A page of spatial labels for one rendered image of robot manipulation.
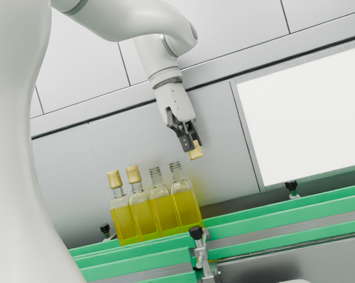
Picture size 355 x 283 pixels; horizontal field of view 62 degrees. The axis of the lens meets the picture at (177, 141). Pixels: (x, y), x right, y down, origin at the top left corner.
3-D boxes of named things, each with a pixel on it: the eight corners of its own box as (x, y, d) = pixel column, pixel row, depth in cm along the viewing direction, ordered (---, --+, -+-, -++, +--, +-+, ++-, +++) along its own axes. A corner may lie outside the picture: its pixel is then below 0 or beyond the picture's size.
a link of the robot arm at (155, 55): (187, 66, 77) (158, 81, 81) (168, 19, 77) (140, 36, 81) (173, 63, 69) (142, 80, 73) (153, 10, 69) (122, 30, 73)
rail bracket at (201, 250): (219, 258, 74) (205, 210, 73) (215, 299, 57) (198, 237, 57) (207, 260, 74) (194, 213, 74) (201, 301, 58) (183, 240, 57)
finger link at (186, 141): (176, 127, 74) (185, 152, 74) (169, 128, 71) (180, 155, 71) (186, 122, 73) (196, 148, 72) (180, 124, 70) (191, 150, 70)
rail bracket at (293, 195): (305, 220, 84) (293, 175, 84) (312, 229, 77) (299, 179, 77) (291, 223, 85) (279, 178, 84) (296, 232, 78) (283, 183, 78)
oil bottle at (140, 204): (171, 258, 83) (150, 185, 83) (167, 268, 78) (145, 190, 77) (153, 262, 84) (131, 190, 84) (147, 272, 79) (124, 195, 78)
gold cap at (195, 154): (205, 154, 75) (199, 138, 75) (200, 157, 72) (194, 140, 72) (194, 158, 77) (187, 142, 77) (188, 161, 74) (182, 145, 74)
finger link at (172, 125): (168, 100, 74) (181, 117, 76) (162, 118, 68) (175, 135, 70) (172, 98, 73) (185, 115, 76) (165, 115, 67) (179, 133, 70)
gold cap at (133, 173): (143, 178, 82) (139, 163, 82) (140, 181, 78) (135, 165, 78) (131, 182, 82) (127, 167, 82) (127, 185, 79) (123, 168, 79)
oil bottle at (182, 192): (211, 250, 81) (190, 175, 81) (210, 259, 76) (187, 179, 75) (191, 254, 82) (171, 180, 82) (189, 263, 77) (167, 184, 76)
